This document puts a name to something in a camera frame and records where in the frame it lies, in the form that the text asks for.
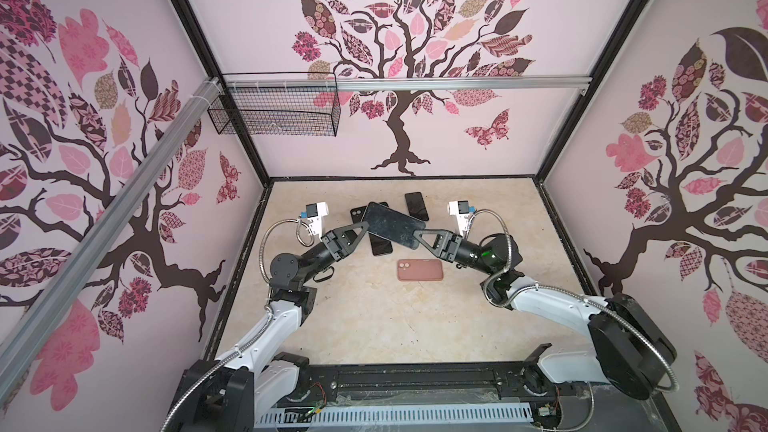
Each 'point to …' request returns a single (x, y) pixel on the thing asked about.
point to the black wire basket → (277, 103)
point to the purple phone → (392, 225)
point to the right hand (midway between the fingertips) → (417, 235)
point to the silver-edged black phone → (416, 205)
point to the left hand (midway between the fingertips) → (372, 230)
